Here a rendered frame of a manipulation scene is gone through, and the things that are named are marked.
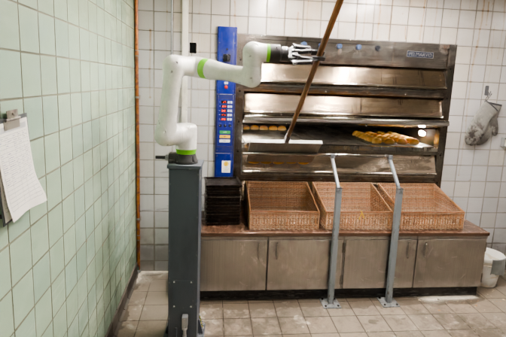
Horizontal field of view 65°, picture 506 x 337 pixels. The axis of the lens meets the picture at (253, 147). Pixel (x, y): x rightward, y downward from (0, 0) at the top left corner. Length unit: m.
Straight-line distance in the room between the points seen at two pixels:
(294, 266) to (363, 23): 2.10
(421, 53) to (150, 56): 2.33
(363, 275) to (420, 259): 0.48
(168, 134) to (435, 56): 2.54
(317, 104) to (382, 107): 0.59
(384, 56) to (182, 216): 2.24
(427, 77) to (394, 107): 0.39
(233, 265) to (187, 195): 0.91
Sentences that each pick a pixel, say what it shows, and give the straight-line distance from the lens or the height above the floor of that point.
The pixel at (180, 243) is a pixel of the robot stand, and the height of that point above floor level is 0.70.
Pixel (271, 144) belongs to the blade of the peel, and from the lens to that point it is 3.04.
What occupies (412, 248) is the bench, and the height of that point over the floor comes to 0.44.
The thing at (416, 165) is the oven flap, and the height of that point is 1.01.
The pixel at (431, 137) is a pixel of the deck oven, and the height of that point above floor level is 1.26.
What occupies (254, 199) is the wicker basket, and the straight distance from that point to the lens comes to 3.53.
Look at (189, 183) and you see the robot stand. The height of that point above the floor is 1.09.
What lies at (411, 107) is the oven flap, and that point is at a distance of 3.86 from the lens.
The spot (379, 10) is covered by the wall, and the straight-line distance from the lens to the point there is 3.75.
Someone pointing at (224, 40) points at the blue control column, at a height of 2.03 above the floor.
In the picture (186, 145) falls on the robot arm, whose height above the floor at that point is 1.32.
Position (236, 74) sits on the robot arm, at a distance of 2.16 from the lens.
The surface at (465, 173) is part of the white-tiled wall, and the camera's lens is 4.23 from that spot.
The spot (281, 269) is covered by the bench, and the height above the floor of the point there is 0.28.
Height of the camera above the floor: 1.72
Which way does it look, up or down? 9 degrees down
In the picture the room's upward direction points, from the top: 2 degrees clockwise
